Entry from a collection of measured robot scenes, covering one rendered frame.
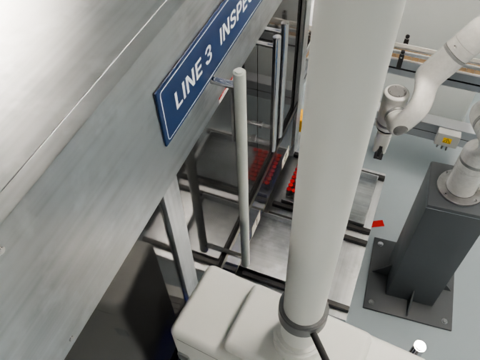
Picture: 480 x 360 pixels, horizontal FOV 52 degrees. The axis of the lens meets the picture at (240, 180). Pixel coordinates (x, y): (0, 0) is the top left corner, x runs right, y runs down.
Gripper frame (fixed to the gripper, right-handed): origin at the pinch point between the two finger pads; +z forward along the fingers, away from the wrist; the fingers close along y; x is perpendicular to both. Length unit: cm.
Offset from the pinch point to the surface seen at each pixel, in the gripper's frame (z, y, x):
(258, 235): 22, 37, -35
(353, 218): 22.1, 16.6, -2.2
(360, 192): 22.1, 2.7, -2.8
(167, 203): -66, 89, -35
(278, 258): 22, 44, -25
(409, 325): 110, 9, 40
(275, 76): -62, 41, -30
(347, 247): 22.3, 30.2, -1.4
